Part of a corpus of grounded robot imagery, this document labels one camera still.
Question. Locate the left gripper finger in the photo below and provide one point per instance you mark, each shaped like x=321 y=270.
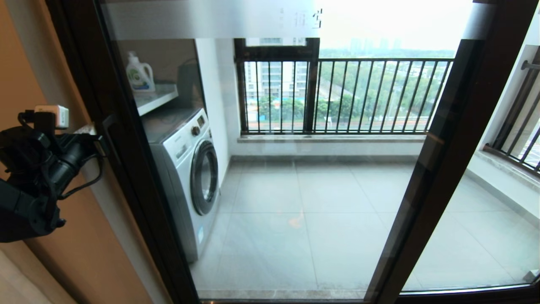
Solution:
x=93 y=143

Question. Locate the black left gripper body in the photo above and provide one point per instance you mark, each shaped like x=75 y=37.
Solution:
x=38 y=156

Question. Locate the dark framed sliding glass door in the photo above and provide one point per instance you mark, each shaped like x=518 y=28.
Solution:
x=147 y=190

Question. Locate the white laundry detergent bottle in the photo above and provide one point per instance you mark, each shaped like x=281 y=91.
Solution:
x=139 y=78

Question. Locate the white front-load washing machine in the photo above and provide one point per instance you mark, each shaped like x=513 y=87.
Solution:
x=185 y=169

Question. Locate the dark framed balcony window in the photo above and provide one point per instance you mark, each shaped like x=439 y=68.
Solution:
x=276 y=52

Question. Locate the long marble window sill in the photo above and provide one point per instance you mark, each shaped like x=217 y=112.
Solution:
x=333 y=138

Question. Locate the long black balcony railing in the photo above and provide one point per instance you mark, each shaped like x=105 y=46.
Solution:
x=379 y=61

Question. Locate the fixed glass door panel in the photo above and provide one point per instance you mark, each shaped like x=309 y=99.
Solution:
x=422 y=169

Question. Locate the short marble window sill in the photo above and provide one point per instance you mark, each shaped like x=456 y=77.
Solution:
x=506 y=169

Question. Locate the short black balcony railing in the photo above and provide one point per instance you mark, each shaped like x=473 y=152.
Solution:
x=510 y=126

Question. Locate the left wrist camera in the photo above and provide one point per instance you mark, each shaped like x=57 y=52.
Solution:
x=52 y=116

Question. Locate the white wall shelf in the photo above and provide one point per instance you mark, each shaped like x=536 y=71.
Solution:
x=156 y=99

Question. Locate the grey wall-mounted rod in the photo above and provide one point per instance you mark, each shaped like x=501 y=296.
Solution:
x=531 y=65

